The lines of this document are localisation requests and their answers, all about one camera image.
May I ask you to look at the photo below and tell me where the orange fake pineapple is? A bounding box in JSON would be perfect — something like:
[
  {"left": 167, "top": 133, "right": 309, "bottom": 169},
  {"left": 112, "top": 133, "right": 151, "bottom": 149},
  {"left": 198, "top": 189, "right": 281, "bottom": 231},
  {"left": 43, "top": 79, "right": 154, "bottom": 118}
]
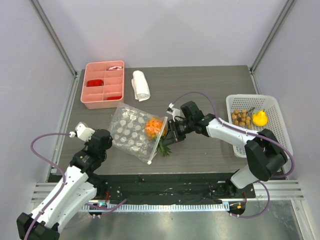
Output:
[{"left": 144, "top": 117, "right": 172, "bottom": 157}]

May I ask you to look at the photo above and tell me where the polka dot zip top bag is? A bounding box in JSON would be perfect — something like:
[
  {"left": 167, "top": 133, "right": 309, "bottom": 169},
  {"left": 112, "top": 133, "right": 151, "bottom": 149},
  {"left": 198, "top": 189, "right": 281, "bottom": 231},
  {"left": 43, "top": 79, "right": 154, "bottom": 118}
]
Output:
[{"left": 109, "top": 103, "right": 168, "bottom": 165}]

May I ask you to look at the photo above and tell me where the fake longan bunch with stem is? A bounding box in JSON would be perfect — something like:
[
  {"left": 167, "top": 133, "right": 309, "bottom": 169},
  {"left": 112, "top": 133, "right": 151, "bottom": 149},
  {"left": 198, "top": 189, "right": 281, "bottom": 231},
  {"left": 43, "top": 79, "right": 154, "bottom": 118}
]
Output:
[{"left": 230, "top": 107, "right": 255, "bottom": 130}]

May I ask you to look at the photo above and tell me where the yellow fake pear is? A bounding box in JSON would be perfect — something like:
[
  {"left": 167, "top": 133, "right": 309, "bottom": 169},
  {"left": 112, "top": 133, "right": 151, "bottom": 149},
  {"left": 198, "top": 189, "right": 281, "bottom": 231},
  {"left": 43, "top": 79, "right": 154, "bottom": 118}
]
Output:
[{"left": 252, "top": 110, "right": 268, "bottom": 127}]

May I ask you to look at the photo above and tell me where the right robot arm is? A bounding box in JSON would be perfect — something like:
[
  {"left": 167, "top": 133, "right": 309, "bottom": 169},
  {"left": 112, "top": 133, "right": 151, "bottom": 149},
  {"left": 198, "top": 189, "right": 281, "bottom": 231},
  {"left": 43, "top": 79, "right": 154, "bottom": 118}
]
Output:
[{"left": 162, "top": 101, "right": 288, "bottom": 198}]

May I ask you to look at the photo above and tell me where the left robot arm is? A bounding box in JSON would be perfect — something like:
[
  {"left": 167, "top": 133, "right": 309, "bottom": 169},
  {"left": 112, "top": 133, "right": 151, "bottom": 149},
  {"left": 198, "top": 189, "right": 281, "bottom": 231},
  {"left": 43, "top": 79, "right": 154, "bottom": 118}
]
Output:
[{"left": 16, "top": 123, "right": 113, "bottom": 240}]

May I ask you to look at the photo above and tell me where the red item front compartment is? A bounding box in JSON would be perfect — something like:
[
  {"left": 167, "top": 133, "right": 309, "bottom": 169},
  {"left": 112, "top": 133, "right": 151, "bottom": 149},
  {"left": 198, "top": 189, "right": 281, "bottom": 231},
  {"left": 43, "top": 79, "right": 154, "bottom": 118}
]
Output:
[{"left": 106, "top": 96, "right": 122, "bottom": 101}]

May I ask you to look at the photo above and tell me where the pink compartment tray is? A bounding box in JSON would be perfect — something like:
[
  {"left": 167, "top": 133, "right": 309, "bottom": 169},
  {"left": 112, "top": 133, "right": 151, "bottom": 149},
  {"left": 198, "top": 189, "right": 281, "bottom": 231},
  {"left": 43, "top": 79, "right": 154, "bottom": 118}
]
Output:
[{"left": 80, "top": 60, "right": 125, "bottom": 110}]

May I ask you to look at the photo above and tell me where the rolled white towel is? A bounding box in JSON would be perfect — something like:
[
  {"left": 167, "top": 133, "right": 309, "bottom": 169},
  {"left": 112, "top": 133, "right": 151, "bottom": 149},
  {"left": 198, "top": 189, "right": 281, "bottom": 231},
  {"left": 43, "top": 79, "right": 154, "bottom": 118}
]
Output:
[{"left": 131, "top": 70, "right": 151, "bottom": 102}]

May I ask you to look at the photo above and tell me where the red white item in tray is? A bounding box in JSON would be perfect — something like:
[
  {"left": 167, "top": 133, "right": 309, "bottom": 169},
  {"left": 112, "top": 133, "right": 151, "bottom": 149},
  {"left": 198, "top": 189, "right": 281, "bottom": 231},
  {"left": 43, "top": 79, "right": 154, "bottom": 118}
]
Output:
[{"left": 107, "top": 66, "right": 123, "bottom": 71}]

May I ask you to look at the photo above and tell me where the white perforated basket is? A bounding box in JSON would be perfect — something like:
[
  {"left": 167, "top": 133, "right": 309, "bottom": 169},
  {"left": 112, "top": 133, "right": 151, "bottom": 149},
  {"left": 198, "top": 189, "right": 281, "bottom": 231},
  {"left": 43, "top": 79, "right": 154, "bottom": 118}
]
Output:
[{"left": 226, "top": 94, "right": 293, "bottom": 154}]

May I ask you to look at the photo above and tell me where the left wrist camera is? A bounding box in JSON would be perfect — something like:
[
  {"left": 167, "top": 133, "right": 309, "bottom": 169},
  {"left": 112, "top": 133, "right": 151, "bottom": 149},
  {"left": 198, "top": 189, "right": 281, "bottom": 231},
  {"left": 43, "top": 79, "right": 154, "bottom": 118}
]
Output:
[{"left": 75, "top": 122, "right": 95, "bottom": 142}]

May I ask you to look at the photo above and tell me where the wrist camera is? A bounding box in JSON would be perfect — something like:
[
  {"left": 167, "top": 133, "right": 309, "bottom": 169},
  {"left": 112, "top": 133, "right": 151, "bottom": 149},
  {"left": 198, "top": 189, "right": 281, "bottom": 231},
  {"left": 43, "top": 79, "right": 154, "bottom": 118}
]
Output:
[
  {"left": 75, "top": 122, "right": 95, "bottom": 142},
  {"left": 166, "top": 103, "right": 181, "bottom": 122}
]

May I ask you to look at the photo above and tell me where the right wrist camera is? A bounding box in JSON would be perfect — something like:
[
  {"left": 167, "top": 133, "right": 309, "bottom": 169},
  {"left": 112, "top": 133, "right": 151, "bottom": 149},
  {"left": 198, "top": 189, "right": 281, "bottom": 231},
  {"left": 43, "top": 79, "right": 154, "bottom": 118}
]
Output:
[{"left": 166, "top": 103, "right": 181, "bottom": 122}]

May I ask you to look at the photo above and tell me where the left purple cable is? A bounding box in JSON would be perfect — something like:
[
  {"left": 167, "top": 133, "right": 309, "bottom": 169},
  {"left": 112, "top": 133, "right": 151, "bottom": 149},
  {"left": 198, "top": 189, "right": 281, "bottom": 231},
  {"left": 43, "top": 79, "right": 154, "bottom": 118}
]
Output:
[{"left": 23, "top": 132, "right": 127, "bottom": 240}]

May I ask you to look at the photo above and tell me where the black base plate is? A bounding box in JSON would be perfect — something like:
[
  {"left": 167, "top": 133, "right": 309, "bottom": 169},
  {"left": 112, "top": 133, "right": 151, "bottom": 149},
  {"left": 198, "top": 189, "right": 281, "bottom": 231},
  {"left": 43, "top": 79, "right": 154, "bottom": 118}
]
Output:
[{"left": 95, "top": 173, "right": 256, "bottom": 205}]

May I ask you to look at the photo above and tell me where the aluminium rail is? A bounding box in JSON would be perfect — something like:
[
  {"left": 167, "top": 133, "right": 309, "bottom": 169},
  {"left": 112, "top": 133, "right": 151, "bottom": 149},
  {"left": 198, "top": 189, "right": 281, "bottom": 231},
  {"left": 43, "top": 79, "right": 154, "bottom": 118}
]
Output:
[{"left": 31, "top": 180, "right": 305, "bottom": 213}]

